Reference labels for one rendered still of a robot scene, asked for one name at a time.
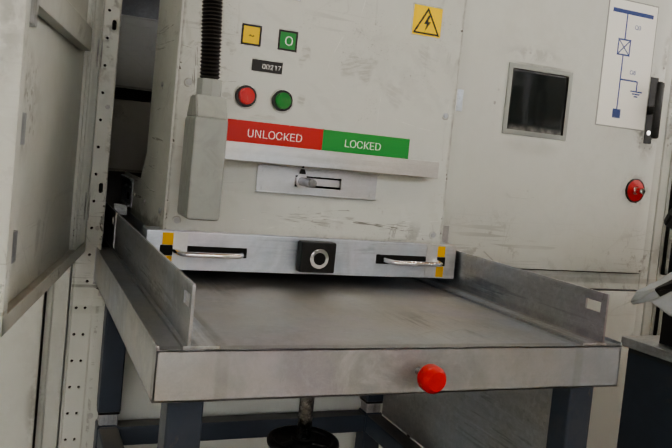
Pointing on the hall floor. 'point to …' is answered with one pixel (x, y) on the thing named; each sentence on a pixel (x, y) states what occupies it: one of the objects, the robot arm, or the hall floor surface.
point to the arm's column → (646, 403)
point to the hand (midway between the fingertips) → (652, 268)
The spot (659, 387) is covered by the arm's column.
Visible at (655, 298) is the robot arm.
